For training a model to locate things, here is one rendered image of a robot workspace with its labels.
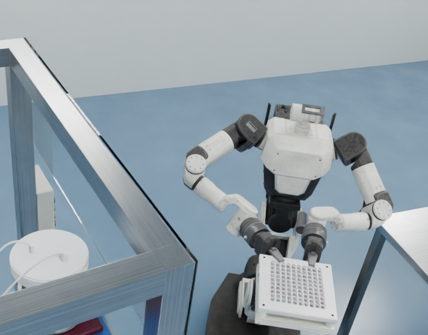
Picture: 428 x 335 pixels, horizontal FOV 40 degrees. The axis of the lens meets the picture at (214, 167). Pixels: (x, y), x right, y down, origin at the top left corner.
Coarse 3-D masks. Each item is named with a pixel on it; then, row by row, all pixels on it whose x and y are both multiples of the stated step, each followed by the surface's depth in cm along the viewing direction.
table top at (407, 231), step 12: (396, 216) 260; (408, 216) 261; (420, 216) 262; (384, 228) 251; (396, 228) 252; (408, 228) 254; (420, 228) 255; (396, 240) 246; (408, 240) 247; (420, 240) 248; (408, 252) 240; (420, 252) 241; (420, 264) 235; (420, 276) 234
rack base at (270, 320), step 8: (256, 272) 201; (256, 280) 197; (256, 288) 193; (256, 296) 190; (256, 304) 187; (256, 312) 184; (256, 320) 182; (264, 320) 182; (272, 320) 182; (280, 320) 182; (288, 320) 183; (296, 320) 183; (304, 320) 183; (312, 320) 184; (296, 328) 183; (304, 328) 183; (312, 328) 182; (320, 328) 182; (328, 328) 182
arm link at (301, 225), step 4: (300, 212) 222; (304, 212) 222; (300, 216) 219; (304, 216) 220; (308, 216) 218; (300, 220) 217; (304, 220) 218; (308, 220) 216; (312, 220) 215; (296, 224) 217; (300, 224) 215; (304, 224) 216; (308, 224) 213; (312, 224) 212; (316, 224) 212; (320, 224) 212; (324, 224) 215; (296, 228) 215; (300, 228) 214; (304, 228) 213; (324, 228) 212; (300, 232) 215
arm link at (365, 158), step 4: (364, 152) 229; (368, 152) 231; (360, 156) 229; (364, 156) 229; (368, 156) 230; (356, 160) 229; (360, 160) 229; (364, 160) 228; (368, 160) 229; (372, 160) 231; (356, 164) 229; (360, 164) 228; (364, 164) 228; (352, 168) 231; (356, 168) 229
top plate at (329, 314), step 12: (264, 264) 195; (300, 264) 198; (324, 264) 199; (264, 276) 191; (312, 276) 194; (324, 276) 194; (264, 288) 186; (312, 288) 189; (324, 288) 190; (264, 300) 182; (264, 312) 180; (276, 312) 180; (288, 312) 179; (300, 312) 180; (312, 312) 180; (324, 312) 181; (336, 312) 182
